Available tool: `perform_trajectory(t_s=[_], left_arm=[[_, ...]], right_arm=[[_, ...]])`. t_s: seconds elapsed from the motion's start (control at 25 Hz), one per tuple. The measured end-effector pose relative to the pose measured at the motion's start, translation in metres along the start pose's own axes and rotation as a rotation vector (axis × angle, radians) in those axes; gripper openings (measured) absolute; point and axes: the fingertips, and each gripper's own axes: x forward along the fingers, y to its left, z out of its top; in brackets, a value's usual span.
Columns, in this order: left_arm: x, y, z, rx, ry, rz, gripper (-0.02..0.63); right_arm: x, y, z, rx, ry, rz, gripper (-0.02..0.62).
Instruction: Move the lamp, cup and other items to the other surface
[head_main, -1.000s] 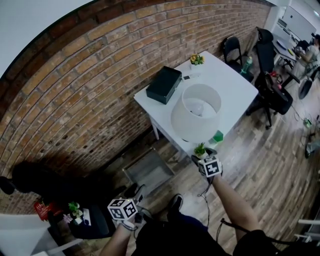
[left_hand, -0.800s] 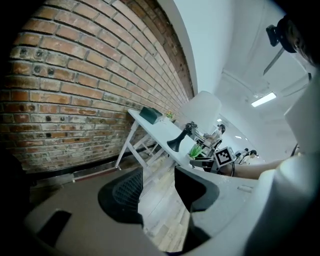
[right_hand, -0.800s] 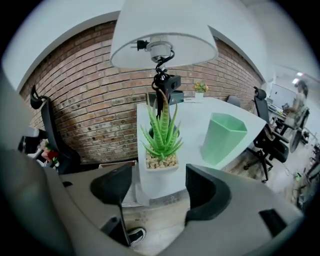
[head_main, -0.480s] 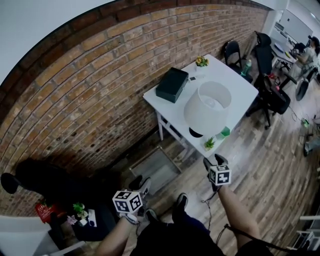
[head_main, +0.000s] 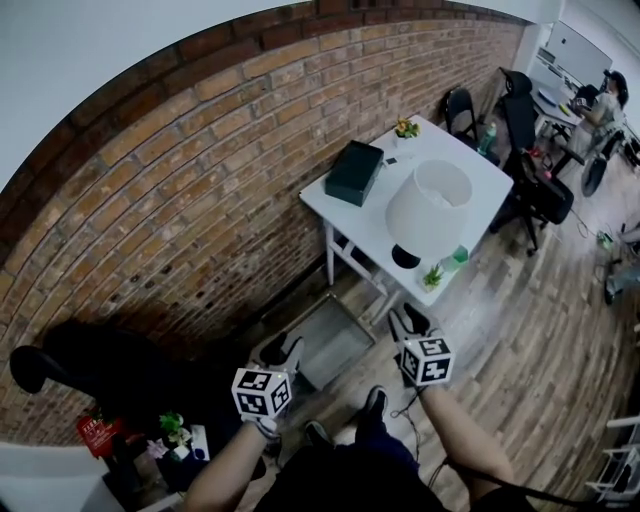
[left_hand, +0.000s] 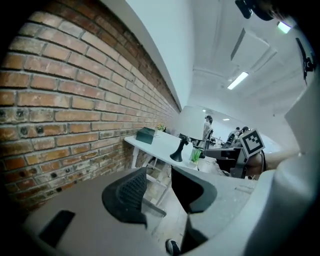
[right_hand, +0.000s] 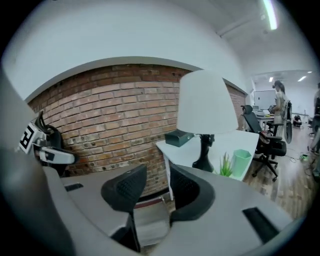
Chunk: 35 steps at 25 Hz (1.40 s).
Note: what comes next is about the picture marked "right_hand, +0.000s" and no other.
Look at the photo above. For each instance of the ceiling tube light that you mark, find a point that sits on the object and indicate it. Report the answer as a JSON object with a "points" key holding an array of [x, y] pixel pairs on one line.
{"points": [[271, 13]]}

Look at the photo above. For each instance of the whiteboard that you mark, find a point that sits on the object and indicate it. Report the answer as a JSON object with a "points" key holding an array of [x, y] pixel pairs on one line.
{"points": [[263, 98]]}

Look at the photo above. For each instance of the grey mesh office chair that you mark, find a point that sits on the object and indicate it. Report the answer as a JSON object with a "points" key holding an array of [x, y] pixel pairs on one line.
{"points": [[288, 125]]}

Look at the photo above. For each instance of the white shade black base lamp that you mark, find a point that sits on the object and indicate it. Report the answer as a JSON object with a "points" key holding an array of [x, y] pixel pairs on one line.
{"points": [[207, 105]]}

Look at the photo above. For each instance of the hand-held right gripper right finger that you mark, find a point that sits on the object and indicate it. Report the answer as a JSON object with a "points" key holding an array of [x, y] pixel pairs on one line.
{"points": [[225, 215]]}

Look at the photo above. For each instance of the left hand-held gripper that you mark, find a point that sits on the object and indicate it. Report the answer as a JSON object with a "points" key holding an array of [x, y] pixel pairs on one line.
{"points": [[57, 156]]}

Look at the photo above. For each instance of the dark green box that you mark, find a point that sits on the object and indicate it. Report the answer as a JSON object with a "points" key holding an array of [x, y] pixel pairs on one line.
{"points": [[176, 140]]}

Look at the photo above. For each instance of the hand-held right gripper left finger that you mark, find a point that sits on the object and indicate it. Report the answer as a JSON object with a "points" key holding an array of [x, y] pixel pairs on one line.
{"points": [[95, 200]]}

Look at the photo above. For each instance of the small green floor object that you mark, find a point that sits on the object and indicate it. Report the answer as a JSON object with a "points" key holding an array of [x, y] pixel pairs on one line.
{"points": [[305, 157]]}

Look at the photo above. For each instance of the white desk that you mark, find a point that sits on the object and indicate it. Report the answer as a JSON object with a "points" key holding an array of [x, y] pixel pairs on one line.
{"points": [[265, 120]]}

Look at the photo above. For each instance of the white table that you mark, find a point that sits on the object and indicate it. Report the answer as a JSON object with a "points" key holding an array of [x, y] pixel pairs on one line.
{"points": [[246, 140]]}

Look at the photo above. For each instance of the small green plant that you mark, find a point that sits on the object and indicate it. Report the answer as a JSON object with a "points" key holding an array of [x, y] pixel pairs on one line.
{"points": [[226, 169]]}

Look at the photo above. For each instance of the light green cup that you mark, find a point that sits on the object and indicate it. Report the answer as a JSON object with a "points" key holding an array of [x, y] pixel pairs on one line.
{"points": [[241, 162]]}

